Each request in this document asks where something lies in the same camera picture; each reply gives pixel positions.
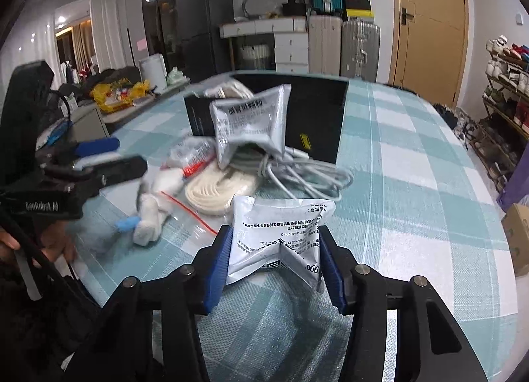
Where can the brown cardboard box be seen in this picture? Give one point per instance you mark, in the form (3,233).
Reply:
(518,241)

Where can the dark glass cabinet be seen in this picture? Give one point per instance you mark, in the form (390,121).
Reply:
(159,14)

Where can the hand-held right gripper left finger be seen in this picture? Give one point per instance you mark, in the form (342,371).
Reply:
(217,270)

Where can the zip bag with white gauze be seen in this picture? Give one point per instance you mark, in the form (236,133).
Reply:
(151,216)

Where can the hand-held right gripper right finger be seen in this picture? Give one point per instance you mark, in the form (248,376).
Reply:
(334,274)

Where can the silver suitcase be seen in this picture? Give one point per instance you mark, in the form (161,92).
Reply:
(359,49)

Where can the dark cloth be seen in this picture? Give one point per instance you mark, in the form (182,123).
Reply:
(115,76)

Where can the white desk with drawers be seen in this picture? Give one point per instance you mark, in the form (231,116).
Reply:
(289,41)

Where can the zip bag with red label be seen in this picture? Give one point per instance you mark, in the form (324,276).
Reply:
(194,154)

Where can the shoes on floor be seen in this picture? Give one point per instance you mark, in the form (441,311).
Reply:
(456,123)

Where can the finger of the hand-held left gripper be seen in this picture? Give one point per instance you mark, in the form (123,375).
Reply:
(122,170)
(97,145)

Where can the person's left hand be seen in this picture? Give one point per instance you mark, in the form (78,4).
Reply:
(53,241)

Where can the dark grey refrigerator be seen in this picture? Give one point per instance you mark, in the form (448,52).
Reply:
(202,14)

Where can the checked teal tablecloth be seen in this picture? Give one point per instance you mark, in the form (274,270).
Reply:
(392,183)

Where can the pink wall note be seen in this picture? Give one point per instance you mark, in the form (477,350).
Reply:
(141,43)

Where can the yellow snack pile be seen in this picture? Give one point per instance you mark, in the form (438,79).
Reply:
(111,96)

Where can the white light switch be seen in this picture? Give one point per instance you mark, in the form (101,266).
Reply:
(520,18)

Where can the white curtain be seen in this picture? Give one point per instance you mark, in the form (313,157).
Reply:
(111,30)

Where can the wooden shoe rack with shoes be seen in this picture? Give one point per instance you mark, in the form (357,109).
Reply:
(504,96)

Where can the silver foil packet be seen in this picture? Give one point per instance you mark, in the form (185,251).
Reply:
(248,121)
(272,233)

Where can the purple bag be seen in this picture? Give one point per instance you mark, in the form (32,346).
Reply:
(516,196)

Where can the grey box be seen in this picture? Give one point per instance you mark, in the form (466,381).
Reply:
(89,125)

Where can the pale green plastic bag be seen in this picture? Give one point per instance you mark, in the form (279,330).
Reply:
(175,76)

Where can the woven laundry basket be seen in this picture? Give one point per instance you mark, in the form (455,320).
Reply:
(254,57)

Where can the wooden door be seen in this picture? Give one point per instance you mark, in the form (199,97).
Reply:
(430,26)

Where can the black cardboard box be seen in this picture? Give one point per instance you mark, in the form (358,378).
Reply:
(318,117)

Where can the white air purifier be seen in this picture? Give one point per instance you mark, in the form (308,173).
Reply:
(153,72)

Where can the beige suitcase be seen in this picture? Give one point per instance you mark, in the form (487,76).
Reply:
(324,45)

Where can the grey side table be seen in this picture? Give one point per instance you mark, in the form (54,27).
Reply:
(136,111)

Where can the black bag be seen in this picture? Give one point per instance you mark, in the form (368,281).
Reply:
(295,3)

